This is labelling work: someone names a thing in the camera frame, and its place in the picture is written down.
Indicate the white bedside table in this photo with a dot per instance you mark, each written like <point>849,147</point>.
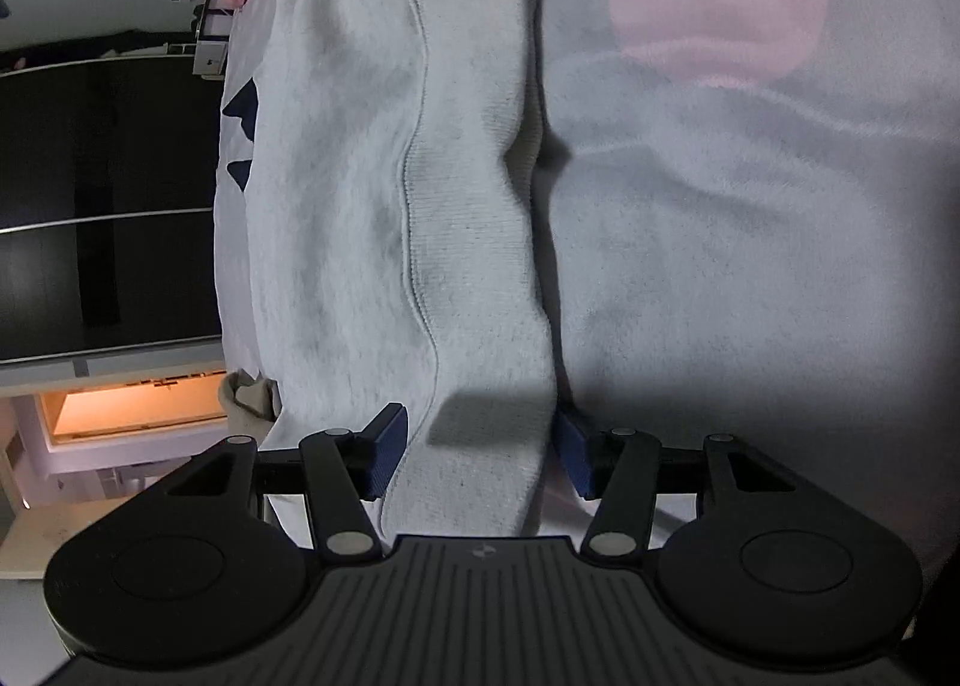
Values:
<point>213,20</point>

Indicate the polka dot bed sheet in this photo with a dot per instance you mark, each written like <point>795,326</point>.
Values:
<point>748,223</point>

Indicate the beige folded garment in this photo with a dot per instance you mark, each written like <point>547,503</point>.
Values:
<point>251,405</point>

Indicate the black sliding wardrobe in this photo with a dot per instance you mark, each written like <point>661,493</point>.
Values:
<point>108,178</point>

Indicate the light grey sweatshirt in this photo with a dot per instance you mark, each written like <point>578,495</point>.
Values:
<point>390,247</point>

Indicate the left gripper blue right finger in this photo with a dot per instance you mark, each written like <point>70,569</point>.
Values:
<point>619,470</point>

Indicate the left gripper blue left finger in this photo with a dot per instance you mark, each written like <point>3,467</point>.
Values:
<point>343,469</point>

